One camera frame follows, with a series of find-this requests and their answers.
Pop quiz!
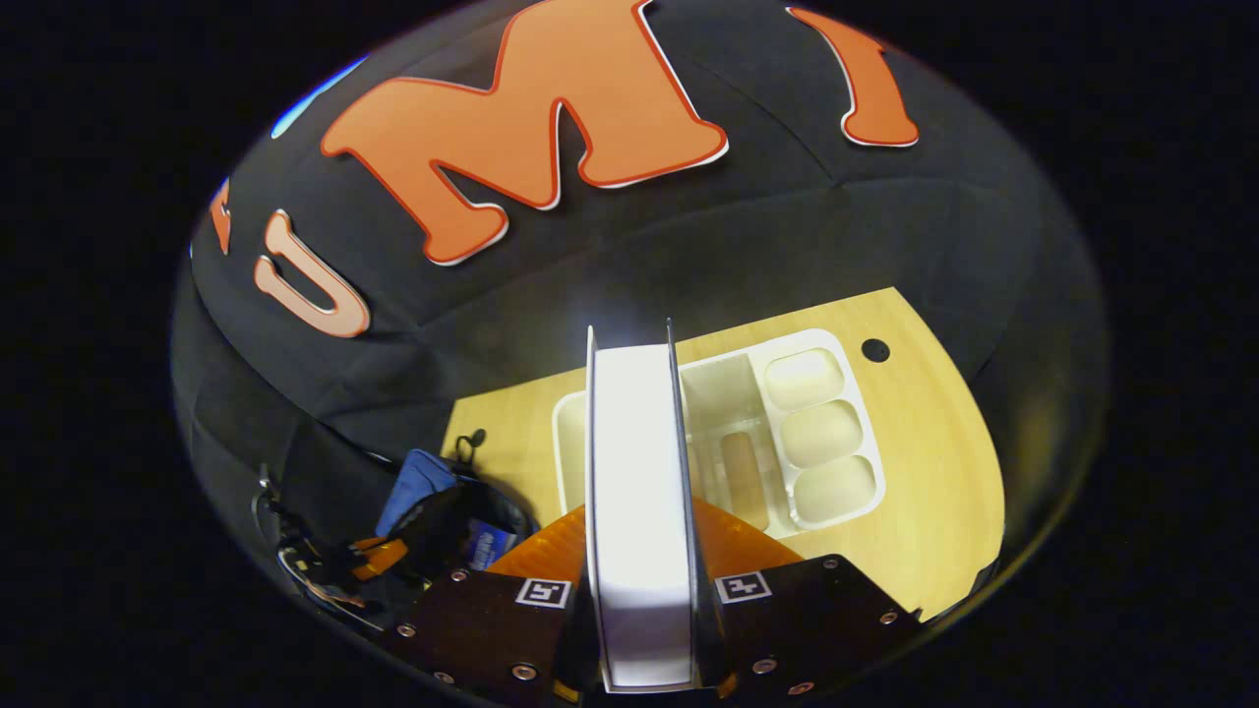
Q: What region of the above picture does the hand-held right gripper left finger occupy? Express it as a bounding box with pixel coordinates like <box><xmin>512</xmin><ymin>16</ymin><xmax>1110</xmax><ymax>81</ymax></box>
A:
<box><xmin>379</xmin><ymin>504</ymin><xmax>591</xmax><ymax>707</ymax></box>

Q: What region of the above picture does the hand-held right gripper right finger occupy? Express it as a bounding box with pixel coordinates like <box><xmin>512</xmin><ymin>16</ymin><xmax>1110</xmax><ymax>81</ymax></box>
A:
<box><xmin>691</xmin><ymin>497</ymin><xmax>926</xmax><ymax>701</ymax></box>

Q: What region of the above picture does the blue schoolbag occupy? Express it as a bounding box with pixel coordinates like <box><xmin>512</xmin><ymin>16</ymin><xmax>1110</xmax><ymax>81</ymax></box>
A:
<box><xmin>374</xmin><ymin>428</ymin><xmax>540</xmax><ymax>576</ymax></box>

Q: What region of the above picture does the cream plastic bookshelf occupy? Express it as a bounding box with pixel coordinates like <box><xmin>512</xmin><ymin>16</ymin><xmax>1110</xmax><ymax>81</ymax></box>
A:
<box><xmin>551</xmin><ymin>327</ymin><xmax>887</xmax><ymax>541</ymax></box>

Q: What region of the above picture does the grey portrait cover book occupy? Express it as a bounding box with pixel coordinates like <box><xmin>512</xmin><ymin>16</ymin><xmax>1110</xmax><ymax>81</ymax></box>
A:
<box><xmin>585</xmin><ymin>318</ymin><xmax>707</xmax><ymax>695</ymax></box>

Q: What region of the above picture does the black backdrop cloth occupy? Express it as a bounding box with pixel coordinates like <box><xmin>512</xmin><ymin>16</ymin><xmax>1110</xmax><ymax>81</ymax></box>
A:
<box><xmin>169</xmin><ymin>0</ymin><xmax>1108</xmax><ymax>591</ymax></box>

